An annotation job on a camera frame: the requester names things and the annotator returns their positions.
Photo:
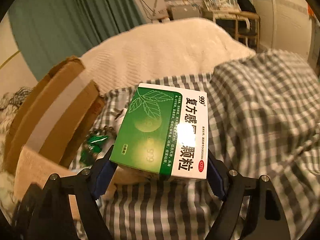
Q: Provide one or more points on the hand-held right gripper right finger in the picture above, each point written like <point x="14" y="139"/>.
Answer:
<point x="216" y="177"/>

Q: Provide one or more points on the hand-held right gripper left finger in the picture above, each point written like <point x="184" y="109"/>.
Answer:
<point x="102" y="177"/>

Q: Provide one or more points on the green white medicine box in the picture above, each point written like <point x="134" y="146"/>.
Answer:
<point x="150" y="130"/>

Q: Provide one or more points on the brown cardboard box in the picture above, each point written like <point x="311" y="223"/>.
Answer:
<point x="62" y="120"/>

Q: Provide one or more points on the green foil packet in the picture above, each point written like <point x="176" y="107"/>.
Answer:
<point x="96" y="140"/>

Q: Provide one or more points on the white printed packet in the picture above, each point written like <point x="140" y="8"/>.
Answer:
<point x="121" y="120"/>

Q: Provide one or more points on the grey checkered blanket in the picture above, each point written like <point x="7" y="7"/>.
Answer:
<point x="250" y="117"/>

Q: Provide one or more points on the cream knitted blanket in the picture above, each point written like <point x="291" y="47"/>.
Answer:
<point x="162" y="52"/>

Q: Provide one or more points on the wooden chair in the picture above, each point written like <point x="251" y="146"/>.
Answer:
<point x="245" y="33"/>

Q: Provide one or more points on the wide green curtain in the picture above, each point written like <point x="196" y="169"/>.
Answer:
<point x="75" y="17"/>

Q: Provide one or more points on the white vanity desk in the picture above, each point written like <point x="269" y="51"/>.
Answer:
<point x="217" y="13"/>

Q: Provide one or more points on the grey mini fridge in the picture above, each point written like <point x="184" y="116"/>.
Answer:
<point x="183" y="11"/>

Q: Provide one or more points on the white small cabinet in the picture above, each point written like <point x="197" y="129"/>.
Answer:
<point x="162" y="16"/>

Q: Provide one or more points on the black bag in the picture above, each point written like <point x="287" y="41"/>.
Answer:
<point x="246" y="5"/>

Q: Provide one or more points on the white louvered wardrobe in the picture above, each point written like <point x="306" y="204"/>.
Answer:
<point x="287" y="17"/>

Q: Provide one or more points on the metal drying rack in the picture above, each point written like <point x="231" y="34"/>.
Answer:
<point x="154" y="5"/>

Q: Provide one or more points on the orange hanging bag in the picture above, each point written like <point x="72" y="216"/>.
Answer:
<point x="311" y="12"/>

